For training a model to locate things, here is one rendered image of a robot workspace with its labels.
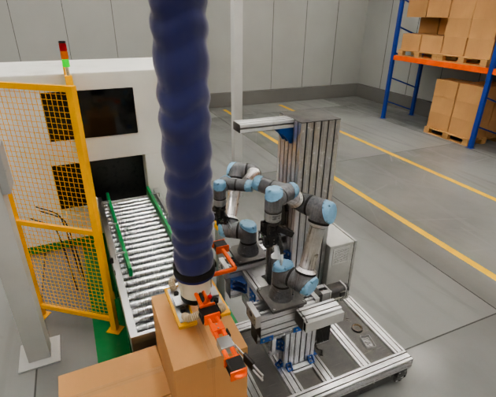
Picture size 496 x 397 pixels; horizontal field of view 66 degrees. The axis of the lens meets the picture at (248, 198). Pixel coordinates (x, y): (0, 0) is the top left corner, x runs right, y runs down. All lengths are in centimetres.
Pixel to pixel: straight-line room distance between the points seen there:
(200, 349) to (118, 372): 69
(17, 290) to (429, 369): 319
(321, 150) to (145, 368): 170
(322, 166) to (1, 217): 210
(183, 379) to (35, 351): 176
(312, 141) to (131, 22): 919
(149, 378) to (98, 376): 31
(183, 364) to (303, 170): 119
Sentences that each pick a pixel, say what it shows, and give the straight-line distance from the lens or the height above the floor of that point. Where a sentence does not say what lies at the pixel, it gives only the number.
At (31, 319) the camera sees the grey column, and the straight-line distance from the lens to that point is 346.
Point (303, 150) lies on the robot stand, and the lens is 210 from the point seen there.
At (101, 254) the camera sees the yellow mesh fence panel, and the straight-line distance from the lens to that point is 326.
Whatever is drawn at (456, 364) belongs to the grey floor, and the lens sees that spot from 378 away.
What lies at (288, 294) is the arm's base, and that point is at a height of 109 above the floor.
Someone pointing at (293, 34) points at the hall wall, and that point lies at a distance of 1252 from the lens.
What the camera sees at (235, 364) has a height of 121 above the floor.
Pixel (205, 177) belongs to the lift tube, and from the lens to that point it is 178.
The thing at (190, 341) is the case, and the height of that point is 94.
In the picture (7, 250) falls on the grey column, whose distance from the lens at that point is 312.
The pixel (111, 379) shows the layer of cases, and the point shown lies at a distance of 269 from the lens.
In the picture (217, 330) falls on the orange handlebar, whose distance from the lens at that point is 191.
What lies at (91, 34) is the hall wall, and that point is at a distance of 1090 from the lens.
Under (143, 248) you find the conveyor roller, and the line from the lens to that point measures 374.
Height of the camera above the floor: 254
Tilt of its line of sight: 26 degrees down
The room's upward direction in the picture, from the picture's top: 1 degrees clockwise
